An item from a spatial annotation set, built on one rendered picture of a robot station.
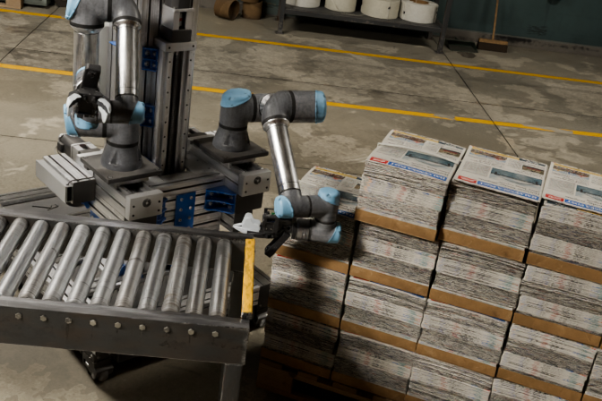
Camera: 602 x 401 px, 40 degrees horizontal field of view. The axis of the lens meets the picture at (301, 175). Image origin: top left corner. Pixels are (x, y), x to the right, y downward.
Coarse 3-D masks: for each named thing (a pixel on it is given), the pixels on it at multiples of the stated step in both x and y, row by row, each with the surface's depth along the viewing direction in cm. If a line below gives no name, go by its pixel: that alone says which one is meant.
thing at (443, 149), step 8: (392, 136) 300; (400, 136) 300; (408, 136) 301; (416, 136) 303; (424, 136) 304; (400, 144) 294; (408, 144) 295; (416, 144) 295; (424, 144) 296; (432, 144) 297; (440, 144) 299; (448, 144) 300; (432, 152) 290; (440, 152) 291; (448, 152) 293; (456, 152) 294; (464, 152) 296
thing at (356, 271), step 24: (336, 264) 295; (408, 288) 289; (432, 288) 286; (288, 312) 309; (312, 312) 306; (480, 312) 283; (504, 312) 280; (384, 336) 298; (576, 336) 274; (288, 360) 317; (456, 360) 292; (360, 384) 309; (528, 384) 286; (552, 384) 282
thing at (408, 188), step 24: (384, 168) 274; (408, 168) 273; (432, 168) 276; (360, 192) 281; (384, 192) 277; (408, 192) 275; (432, 192) 271; (384, 216) 280; (408, 216) 277; (432, 216) 275
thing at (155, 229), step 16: (32, 224) 263; (48, 224) 263; (80, 224) 263; (96, 224) 264; (112, 224) 266; (128, 224) 267; (144, 224) 269; (0, 240) 265; (112, 240) 266; (240, 240) 268; (128, 256) 269; (192, 256) 269; (240, 256) 270
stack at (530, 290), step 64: (384, 256) 288; (448, 256) 280; (384, 320) 297; (448, 320) 287; (576, 320) 272; (256, 384) 326; (320, 384) 315; (384, 384) 305; (448, 384) 296; (512, 384) 288; (576, 384) 280
